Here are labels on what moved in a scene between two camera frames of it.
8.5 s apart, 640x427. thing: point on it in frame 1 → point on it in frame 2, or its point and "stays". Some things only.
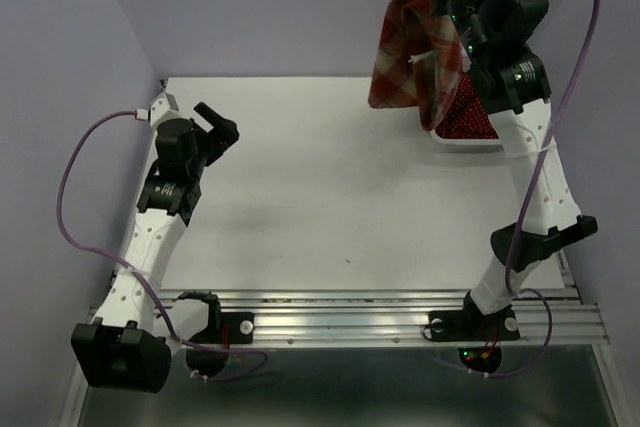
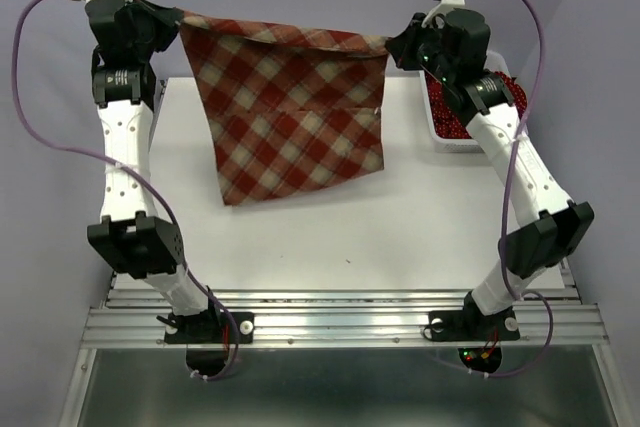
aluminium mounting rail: x=297 y=318 stays
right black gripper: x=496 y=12 → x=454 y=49
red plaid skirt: x=419 y=54 → x=289 y=109
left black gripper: x=223 y=135 → x=166 y=16
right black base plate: x=473 y=326 stays
